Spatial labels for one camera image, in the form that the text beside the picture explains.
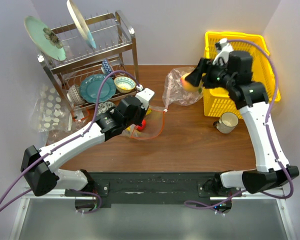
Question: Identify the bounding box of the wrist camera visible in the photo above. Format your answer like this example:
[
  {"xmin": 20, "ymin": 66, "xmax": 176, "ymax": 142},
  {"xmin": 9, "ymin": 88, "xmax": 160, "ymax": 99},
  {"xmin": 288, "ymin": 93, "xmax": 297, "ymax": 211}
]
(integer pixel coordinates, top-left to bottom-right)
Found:
[
  {"xmin": 135, "ymin": 88, "xmax": 155, "ymax": 110},
  {"xmin": 212, "ymin": 38, "xmax": 234, "ymax": 66}
]

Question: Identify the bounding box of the crumpled pink printed bag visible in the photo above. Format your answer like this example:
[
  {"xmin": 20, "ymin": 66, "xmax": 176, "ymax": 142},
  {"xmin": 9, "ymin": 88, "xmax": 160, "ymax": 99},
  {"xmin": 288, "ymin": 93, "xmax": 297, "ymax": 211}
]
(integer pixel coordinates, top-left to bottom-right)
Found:
[{"xmin": 162, "ymin": 66, "xmax": 203, "ymax": 109}]

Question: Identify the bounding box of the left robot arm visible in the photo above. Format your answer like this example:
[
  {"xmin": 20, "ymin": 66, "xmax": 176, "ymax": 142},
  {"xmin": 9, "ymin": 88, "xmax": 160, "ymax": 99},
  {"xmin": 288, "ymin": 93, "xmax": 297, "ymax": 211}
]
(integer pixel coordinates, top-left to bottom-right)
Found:
[{"xmin": 21, "ymin": 95, "xmax": 150, "ymax": 197}]

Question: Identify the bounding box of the clear zip top bag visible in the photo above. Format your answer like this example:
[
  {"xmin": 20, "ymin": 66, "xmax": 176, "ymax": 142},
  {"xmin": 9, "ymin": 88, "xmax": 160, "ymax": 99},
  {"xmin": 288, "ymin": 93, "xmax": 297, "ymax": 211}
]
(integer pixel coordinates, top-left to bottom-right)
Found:
[{"xmin": 121, "ymin": 105, "xmax": 168, "ymax": 141}]

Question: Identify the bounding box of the grey patterned bowl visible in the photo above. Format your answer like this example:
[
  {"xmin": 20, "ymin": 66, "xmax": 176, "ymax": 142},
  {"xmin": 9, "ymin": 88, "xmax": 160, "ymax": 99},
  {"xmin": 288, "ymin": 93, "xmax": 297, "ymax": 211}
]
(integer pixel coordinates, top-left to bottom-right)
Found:
[{"xmin": 66, "ymin": 84, "xmax": 85, "ymax": 106}]

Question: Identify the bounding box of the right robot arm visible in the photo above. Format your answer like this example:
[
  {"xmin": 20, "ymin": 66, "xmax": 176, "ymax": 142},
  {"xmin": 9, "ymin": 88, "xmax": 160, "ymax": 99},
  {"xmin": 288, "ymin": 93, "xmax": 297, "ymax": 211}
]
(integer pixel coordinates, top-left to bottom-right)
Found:
[{"xmin": 180, "ymin": 50, "xmax": 300, "ymax": 197}]

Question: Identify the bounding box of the yellow toy banana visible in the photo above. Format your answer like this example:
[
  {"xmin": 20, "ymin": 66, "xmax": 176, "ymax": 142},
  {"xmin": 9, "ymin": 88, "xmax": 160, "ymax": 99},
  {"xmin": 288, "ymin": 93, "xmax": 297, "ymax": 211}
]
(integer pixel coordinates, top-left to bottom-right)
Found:
[{"xmin": 133, "ymin": 109, "xmax": 152, "ymax": 131}]

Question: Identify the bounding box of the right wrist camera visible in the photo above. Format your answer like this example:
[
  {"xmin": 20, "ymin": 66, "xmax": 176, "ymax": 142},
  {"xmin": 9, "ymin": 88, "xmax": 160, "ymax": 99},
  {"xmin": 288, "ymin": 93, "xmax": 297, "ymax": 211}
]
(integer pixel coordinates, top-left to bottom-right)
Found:
[{"xmin": 212, "ymin": 38, "xmax": 234, "ymax": 66}]

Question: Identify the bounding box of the teal scalloped plate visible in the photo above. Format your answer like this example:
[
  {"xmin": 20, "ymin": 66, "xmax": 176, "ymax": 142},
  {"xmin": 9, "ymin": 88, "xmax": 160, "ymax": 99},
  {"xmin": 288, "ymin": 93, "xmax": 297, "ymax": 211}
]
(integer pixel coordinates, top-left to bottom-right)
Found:
[{"xmin": 79, "ymin": 74, "xmax": 117, "ymax": 103}]

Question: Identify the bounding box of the yellow plastic basket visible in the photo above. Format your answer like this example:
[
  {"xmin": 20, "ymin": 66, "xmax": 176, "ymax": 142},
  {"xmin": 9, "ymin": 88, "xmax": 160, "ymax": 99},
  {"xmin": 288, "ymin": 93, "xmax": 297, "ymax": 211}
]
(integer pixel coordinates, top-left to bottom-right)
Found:
[{"xmin": 203, "ymin": 31, "xmax": 275, "ymax": 119}]

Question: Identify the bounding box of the yellow inside patterned bowl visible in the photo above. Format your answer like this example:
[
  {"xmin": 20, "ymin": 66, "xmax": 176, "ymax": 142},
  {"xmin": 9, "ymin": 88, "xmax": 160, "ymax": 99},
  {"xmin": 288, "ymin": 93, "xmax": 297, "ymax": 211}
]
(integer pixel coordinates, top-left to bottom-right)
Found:
[{"xmin": 114, "ymin": 76, "xmax": 136, "ymax": 94}]

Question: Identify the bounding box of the red toy tomato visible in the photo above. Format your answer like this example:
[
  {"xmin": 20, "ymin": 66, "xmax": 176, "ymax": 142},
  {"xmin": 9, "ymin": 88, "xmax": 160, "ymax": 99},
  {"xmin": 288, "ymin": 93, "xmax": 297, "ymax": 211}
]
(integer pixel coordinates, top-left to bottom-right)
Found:
[{"xmin": 137, "ymin": 119, "xmax": 146, "ymax": 132}]

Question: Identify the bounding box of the white enamel mug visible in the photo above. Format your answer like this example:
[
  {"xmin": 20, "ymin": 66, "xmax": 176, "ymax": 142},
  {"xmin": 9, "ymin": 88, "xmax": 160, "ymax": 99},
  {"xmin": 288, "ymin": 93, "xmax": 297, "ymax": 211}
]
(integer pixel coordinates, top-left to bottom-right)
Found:
[{"xmin": 213, "ymin": 112, "xmax": 239, "ymax": 134}]

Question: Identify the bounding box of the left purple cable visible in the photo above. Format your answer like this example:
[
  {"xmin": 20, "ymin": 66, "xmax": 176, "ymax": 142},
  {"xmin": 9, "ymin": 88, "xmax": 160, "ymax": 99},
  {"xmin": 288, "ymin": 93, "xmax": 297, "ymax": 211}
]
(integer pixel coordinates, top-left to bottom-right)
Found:
[{"xmin": 0, "ymin": 69, "xmax": 145, "ymax": 216}]

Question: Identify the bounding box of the mint green flower plate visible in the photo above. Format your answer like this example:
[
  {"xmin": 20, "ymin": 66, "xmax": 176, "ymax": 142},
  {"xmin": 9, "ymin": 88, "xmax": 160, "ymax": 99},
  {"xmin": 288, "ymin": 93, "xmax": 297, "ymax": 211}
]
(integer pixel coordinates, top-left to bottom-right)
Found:
[{"xmin": 24, "ymin": 16, "xmax": 66, "ymax": 62}]

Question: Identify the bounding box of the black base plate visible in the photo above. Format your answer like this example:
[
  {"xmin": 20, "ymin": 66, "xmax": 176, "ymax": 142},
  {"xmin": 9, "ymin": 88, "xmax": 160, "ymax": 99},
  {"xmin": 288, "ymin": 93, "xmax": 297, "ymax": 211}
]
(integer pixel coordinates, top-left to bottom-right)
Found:
[{"xmin": 65, "ymin": 172, "xmax": 242, "ymax": 208}]

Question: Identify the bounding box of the beige and blue plate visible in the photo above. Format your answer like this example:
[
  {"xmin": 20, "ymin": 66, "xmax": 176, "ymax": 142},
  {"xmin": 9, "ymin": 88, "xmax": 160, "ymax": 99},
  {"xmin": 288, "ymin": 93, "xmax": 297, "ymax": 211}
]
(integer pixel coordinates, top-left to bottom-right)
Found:
[{"xmin": 66, "ymin": 0, "xmax": 96, "ymax": 49}]

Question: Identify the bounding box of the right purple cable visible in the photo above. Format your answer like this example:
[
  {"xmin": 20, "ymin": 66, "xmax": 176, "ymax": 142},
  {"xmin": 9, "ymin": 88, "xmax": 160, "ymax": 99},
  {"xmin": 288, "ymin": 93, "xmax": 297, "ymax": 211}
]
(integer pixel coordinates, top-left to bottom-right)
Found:
[{"xmin": 183, "ymin": 39, "xmax": 296, "ymax": 213}]

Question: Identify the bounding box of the aluminium frame rail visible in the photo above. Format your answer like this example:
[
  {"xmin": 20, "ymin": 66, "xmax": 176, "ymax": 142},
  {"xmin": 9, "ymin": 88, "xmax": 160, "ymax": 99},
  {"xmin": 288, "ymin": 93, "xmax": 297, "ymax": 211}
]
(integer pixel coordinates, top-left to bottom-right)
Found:
[{"xmin": 10, "ymin": 189, "xmax": 297, "ymax": 240}]

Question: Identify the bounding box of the purple cable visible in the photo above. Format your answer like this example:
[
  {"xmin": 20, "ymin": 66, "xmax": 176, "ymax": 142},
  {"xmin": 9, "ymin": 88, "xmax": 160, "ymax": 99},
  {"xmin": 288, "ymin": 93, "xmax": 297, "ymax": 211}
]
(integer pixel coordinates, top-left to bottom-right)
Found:
[
  {"xmin": 183, "ymin": 39, "xmax": 296, "ymax": 213},
  {"xmin": 0, "ymin": 69, "xmax": 145, "ymax": 216}
]

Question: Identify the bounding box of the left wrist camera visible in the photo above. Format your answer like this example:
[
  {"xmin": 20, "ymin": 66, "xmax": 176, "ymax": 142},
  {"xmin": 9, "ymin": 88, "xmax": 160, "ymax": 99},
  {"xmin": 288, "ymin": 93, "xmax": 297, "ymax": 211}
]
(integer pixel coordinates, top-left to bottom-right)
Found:
[{"xmin": 135, "ymin": 88, "xmax": 155, "ymax": 110}]

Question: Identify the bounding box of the metal dish rack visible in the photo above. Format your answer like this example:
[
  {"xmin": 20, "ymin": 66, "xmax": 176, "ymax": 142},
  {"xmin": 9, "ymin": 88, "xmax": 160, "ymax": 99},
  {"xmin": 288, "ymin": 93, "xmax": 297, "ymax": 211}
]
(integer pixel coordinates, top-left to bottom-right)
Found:
[{"xmin": 37, "ymin": 10, "xmax": 140, "ymax": 118}]

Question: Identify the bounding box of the blue zigzag bowl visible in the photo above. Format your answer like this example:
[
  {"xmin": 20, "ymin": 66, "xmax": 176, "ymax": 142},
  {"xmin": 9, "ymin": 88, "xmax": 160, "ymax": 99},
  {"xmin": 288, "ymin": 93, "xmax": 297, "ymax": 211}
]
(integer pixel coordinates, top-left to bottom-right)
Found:
[{"xmin": 101, "ymin": 58, "xmax": 116, "ymax": 78}]

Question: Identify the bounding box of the polka dot plastic bag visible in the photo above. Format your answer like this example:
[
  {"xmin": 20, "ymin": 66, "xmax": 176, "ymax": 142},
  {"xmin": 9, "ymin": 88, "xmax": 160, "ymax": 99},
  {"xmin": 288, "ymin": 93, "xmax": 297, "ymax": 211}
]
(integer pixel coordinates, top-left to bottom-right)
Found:
[{"xmin": 30, "ymin": 84, "xmax": 90, "ymax": 146}]

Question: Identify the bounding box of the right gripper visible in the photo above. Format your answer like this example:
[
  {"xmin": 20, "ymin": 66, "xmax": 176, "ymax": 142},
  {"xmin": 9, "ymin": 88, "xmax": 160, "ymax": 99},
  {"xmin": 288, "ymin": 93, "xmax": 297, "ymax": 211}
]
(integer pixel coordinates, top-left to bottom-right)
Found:
[{"xmin": 185, "ymin": 57, "xmax": 235, "ymax": 91}]

